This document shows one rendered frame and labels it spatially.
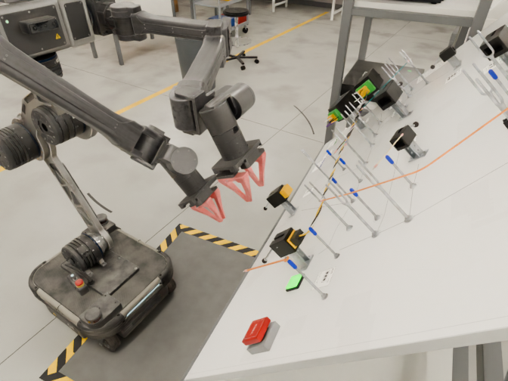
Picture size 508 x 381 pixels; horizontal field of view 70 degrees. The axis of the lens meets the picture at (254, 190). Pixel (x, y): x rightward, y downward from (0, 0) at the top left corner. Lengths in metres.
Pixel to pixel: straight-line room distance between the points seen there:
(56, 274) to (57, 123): 0.99
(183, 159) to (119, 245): 1.48
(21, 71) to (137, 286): 1.41
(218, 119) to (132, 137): 0.21
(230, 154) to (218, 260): 1.66
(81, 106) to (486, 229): 0.69
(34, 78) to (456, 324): 0.72
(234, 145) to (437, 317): 0.43
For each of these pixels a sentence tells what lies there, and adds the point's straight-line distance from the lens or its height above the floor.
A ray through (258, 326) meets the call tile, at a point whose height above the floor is 1.12.
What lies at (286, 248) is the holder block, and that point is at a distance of 0.81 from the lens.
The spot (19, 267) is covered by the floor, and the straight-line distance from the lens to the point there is 2.69.
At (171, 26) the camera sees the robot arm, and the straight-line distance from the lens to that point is 1.21.
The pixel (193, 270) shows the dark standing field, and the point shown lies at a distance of 2.29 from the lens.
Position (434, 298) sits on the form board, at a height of 1.35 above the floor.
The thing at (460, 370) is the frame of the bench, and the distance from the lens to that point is 1.17.
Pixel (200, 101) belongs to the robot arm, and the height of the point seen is 1.45.
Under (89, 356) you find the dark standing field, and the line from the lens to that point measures 2.12.
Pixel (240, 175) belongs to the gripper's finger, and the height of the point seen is 1.34.
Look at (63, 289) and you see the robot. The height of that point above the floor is 0.24.
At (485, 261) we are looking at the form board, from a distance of 0.53.
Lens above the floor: 1.74
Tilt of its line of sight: 38 degrees down
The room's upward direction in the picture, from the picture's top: straight up
